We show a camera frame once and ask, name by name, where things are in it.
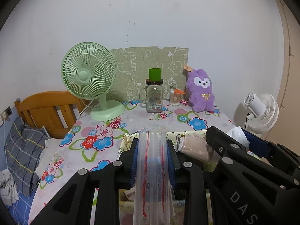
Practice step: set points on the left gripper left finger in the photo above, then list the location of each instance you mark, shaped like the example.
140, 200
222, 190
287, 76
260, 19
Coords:
74, 201

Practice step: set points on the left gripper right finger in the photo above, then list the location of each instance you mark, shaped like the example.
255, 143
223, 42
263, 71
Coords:
187, 181

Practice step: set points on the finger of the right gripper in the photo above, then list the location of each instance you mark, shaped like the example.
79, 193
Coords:
246, 189
274, 153

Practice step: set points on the beige cloth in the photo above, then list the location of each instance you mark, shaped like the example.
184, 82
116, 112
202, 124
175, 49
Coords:
194, 146

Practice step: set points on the clear plastic bag roll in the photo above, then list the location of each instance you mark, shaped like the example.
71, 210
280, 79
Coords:
153, 201

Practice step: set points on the beige door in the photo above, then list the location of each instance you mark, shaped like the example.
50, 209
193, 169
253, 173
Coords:
280, 35

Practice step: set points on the white standing fan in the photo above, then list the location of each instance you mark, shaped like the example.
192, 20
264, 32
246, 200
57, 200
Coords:
265, 109

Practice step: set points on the crumpled white grey cloth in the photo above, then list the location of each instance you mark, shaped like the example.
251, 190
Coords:
9, 193

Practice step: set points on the floral tablecloth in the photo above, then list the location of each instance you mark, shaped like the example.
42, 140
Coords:
94, 144

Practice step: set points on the grey plaid pillow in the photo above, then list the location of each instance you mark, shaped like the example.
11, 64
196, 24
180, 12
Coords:
23, 147

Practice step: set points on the toothpick jar orange lid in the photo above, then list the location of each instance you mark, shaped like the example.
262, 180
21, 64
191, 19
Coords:
175, 96

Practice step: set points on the purple plush bunny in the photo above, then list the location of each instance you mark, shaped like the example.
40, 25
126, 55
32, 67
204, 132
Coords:
200, 89

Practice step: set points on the wooden bed headboard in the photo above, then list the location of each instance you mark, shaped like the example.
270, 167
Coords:
53, 110

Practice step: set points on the green plastic cup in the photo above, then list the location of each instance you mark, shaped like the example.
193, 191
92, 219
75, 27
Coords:
155, 74

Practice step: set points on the green patterned board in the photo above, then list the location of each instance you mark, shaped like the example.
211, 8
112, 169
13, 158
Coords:
132, 70

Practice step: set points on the green desk fan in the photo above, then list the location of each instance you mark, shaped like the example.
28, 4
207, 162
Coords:
88, 71

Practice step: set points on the glass jar with handle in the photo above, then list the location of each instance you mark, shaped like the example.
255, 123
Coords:
152, 96

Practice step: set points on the wall power socket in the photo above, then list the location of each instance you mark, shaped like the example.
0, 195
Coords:
6, 114

